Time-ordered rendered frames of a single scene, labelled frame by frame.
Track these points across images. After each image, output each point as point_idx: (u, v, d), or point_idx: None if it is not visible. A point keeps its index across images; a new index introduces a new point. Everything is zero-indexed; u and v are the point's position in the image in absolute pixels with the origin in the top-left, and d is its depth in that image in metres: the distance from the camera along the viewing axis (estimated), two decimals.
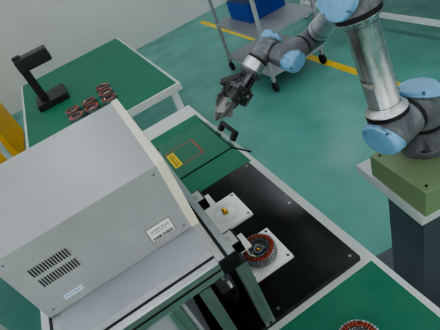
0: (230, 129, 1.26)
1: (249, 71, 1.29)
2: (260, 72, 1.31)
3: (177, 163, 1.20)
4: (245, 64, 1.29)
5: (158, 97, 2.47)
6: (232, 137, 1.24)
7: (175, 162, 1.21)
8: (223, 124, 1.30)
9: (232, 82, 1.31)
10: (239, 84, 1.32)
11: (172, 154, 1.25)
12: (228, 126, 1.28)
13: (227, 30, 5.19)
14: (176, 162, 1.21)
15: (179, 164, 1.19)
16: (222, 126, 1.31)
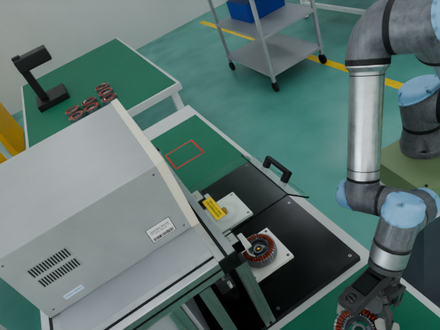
0: (280, 168, 1.02)
1: None
2: None
3: (219, 212, 0.97)
4: (405, 267, 0.77)
5: (158, 97, 2.47)
6: (283, 179, 1.01)
7: (215, 210, 0.98)
8: (270, 161, 1.06)
9: (392, 296, 0.80)
10: (387, 285, 0.82)
11: (210, 200, 1.02)
12: (278, 163, 1.04)
13: (227, 30, 5.19)
14: (217, 211, 0.97)
15: (220, 215, 0.96)
16: (268, 163, 1.08)
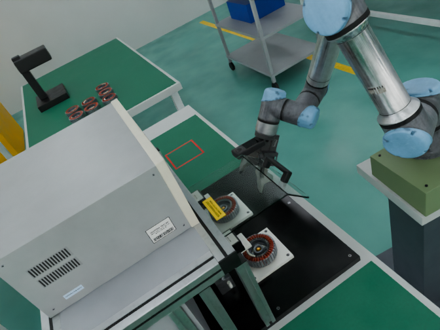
0: (280, 168, 1.02)
1: (275, 135, 1.29)
2: None
3: (219, 212, 0.97)
4: (274, 134, 1.26)
5: (158, 97, 2.47)
6: (283, 179, 1.01)
7: (215, 210, 0.98)
8: (270, 161, 1.06)
9: (266, 154, 1.29)
10: (266, 149, 1.31)
11: (210, 200, 1.02)
12: (278, 163, 1.04)
13: (227, 30, 5.19)
14: (217, 211, 0.97)
15: (220, 215, 0.96)
16: (268, 163, 1.08)
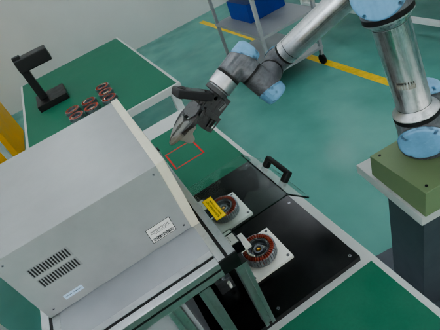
0: (280, 168, 1.02)
1: (226, 98, 1.09)
2: None
3: (219, 212, 0.97)
4: (226, 92, 1.06)
5: (158, 97, 2.47)
6: (283, 179, 1.01)
7: (215, 210, 0.98)
8: (270, 161, 1.06)
9: (209, 112, 1.06)
10: (209, 108, 1.08)
11: (210, 200, 1.02)
12: (278, 163, 1.04)
13: (227, 30, 5.19)
14: (217, 211, 0.97)
15: (220, 215, 0.96)
16: (268, 163, 1.08)
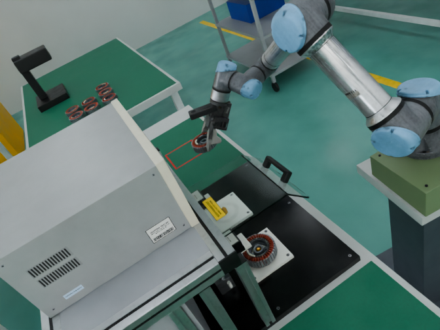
0: (280, 168, 1.02)
1: (226, 103, 1.48)
2: None
3: (219, 212, 0.97)
4: (223, 101, 1.45)
5: (158, 97, 2.47)
6: (283, 179, 1.01)
7: (215, 210, 0.98)
8: (270, 161, 1.06)
9: (217, 119, 1.49)
10: (219, 114, 1.50)
11: (210, 200, 1.02)
12: (278, 163, 1.04)
13: (227, 30, 5.19)
14: (217, 211, 0.97)
15: (220, 215, 0.96)
16: (268, 163, 1.08)
